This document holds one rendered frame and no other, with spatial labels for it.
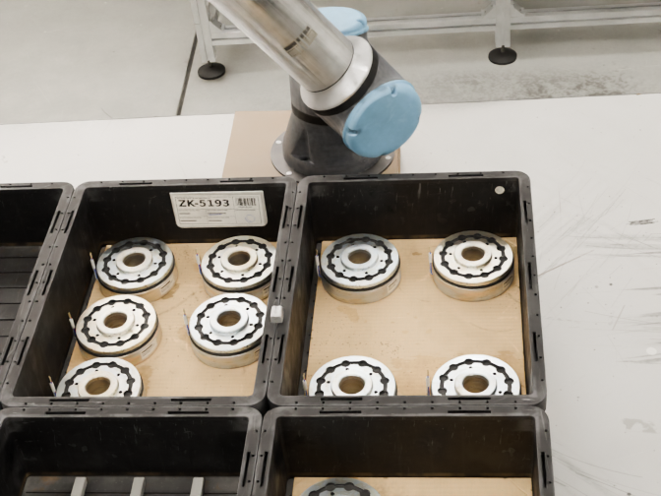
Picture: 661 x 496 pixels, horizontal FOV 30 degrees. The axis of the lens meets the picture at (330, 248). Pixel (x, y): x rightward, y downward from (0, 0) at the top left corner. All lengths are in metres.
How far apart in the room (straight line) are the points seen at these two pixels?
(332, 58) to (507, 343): 0.42
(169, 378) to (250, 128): 0.57
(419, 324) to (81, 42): 2.47
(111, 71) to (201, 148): 1.62
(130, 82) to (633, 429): 2.33
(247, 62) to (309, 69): 2.04
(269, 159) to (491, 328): 0.52
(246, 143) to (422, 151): 0.30
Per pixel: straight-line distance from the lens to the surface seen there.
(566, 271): 1.81
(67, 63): 3.78
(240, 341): 1.50
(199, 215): 1.67
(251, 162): 1.88
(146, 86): 3.59
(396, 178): 1.60
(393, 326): 1.54
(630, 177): 1.98
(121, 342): 1.54
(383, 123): 1.64
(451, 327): 1.54
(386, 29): 3.46
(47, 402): 1.40
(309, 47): 1.56
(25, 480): 1.47
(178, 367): 1.53
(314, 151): 1.81
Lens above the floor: 1.92
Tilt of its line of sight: 41 degrees down
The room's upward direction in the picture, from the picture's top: 7 degrees counter-clockwise
